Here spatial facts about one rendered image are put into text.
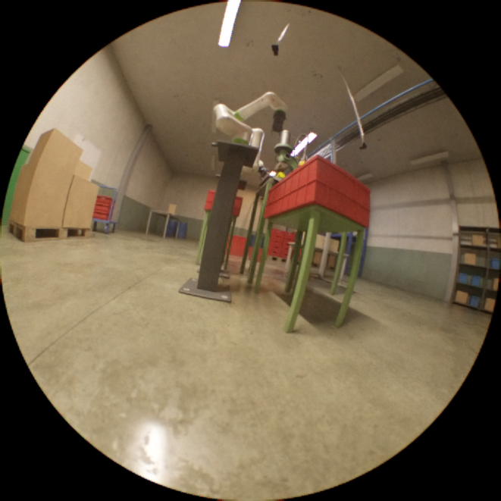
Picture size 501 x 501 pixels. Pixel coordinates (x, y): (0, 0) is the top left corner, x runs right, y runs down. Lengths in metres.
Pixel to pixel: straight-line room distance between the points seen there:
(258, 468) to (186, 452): 0.11
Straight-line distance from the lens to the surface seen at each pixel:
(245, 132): 1.15
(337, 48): 4.01
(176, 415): 0.36
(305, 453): 0.37
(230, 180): 0.94
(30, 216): 1.95
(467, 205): 6.20
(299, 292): 0.61
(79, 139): 4.74
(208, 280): 0.91
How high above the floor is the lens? 0.33
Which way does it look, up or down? 2 degrees down
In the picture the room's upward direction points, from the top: 11 degrees clockwise
